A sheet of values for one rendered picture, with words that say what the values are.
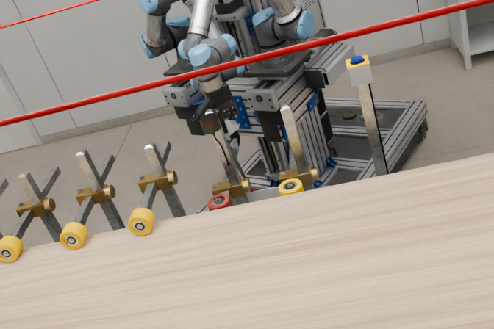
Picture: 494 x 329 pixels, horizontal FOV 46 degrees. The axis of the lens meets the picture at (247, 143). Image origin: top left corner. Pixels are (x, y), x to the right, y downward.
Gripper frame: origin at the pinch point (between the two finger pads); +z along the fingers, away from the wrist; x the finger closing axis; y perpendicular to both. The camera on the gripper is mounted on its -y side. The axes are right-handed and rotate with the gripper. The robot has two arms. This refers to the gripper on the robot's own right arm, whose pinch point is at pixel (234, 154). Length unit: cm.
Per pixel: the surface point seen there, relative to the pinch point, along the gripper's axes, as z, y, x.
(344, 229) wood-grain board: -8, -69, -40
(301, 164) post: -7.4, -29.4, -29.0
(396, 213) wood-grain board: -8, -66, -56
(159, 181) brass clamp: -13.6, -30.0, 22.0
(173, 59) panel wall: 36, 236, 81
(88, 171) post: -23, -29, 46
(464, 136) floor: 83, 104, -110
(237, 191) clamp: -2.3, -30.1, -4.1
